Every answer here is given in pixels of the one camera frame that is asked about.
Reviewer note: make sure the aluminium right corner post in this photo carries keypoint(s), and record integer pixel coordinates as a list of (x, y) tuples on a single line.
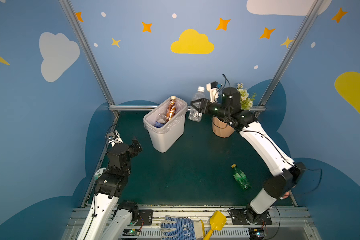
[(299, 38)]

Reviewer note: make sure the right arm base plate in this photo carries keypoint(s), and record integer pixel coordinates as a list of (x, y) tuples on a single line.
[(249, 217)]

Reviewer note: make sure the artificial white flower plant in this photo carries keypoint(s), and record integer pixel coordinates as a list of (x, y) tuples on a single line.
[(246, 99)]

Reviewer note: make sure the aluminium corner post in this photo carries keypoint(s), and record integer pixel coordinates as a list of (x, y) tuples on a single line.
[(299, 38), (75, 24)]

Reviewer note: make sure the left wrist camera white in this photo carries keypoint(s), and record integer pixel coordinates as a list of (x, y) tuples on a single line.
[(113, 138)]

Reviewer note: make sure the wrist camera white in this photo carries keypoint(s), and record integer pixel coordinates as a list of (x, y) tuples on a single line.
[(214, 89), (113, 138)]

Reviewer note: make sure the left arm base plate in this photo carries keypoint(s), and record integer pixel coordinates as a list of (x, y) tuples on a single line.
[(145, 218)]

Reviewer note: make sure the green plastic bottle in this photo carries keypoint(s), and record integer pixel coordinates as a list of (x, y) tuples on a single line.
[(240, 177)]

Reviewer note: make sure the brown coffee bottle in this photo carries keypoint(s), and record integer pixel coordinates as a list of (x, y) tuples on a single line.
[(171, 109)]

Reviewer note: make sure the left circuit board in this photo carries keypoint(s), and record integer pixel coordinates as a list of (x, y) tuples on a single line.
[(131, 233)]

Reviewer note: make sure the small blue label bottle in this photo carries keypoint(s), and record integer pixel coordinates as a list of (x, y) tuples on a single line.
[(160, 121)]

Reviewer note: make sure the right circuit board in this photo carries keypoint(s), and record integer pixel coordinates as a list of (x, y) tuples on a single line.
[(257, 234)]

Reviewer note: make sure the front aluminium rail bed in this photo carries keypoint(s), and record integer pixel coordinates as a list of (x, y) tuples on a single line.
[(288, 223)]

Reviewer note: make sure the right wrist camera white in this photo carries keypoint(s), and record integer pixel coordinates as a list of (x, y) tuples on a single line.
[(214, 89)]

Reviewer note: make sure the clear ribbed bottle white cap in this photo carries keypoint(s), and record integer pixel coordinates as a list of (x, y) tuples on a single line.
[(194, 115)]

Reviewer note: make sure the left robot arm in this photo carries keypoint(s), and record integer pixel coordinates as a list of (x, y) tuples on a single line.
[(107, 191)]

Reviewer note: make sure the yellow toy shovel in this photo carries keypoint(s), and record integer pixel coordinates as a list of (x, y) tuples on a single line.
[(217, 222)]

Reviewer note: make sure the aluminium back frame rail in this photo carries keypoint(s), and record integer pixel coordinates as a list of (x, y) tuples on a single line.
[(150, 108)]

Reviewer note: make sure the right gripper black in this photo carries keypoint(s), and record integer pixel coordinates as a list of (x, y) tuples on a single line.
[(204, 106)]

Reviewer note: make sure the translucent bin liner bag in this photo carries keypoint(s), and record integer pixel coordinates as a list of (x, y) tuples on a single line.
[(149, 119)]

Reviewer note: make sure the circuit board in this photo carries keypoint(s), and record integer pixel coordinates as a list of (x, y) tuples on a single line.
[(131, 233), (257, 234)]

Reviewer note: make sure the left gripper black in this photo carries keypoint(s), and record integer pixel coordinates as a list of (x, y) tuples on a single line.
[(133, 146)]

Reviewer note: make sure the pink watering can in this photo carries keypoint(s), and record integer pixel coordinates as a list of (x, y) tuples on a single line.
[(286, 195)]

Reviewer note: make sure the white plastic trash bin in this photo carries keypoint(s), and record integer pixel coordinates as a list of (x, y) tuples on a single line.
[(162, 142)]

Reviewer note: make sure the blue dotted work glove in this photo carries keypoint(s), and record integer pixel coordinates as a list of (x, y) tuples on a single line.
[(175, 228)]

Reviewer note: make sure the aluminium left corner post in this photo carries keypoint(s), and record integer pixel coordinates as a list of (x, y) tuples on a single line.
[(75, 24)]

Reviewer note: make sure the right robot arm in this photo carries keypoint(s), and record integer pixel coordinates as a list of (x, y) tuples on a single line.
[(286, 172)]

